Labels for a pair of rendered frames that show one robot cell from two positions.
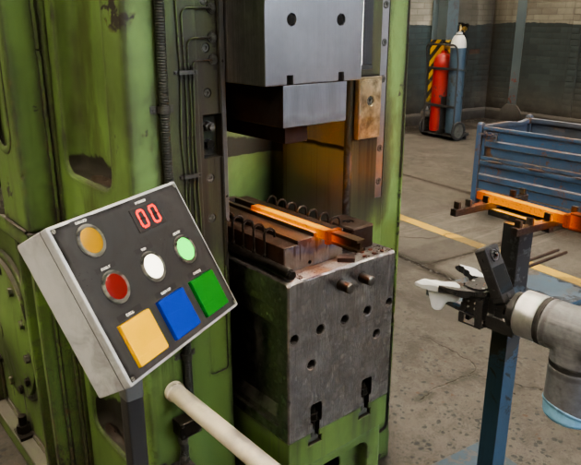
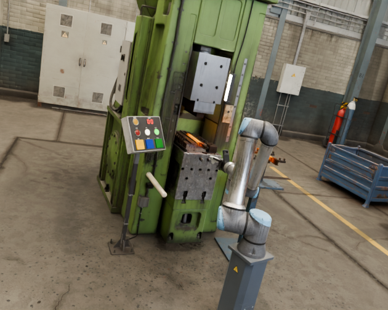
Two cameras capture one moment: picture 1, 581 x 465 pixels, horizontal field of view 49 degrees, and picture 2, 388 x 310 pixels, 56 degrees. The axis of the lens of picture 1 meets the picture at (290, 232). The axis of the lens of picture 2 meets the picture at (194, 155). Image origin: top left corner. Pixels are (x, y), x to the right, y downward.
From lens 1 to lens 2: 178 cm
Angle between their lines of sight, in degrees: 13
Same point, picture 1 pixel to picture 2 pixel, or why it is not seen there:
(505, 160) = (335, 162)
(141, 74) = (161, 90)
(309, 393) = (184, 186)
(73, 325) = (127, 137)
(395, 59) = (241, 101)
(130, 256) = (142, 128)
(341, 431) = (193, 204)
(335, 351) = (194, 178)
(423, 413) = not seen: hidden behind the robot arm
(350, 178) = (217, 133)
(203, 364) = (158, 171)
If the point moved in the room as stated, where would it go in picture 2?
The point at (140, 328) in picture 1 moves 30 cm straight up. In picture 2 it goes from (139, 142) to (146, 104)
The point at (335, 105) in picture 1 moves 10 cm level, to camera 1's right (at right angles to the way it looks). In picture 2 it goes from (210, 109) to (221, 112)
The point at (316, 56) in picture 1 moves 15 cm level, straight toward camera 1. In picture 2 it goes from (207, 95) to (201, 96)
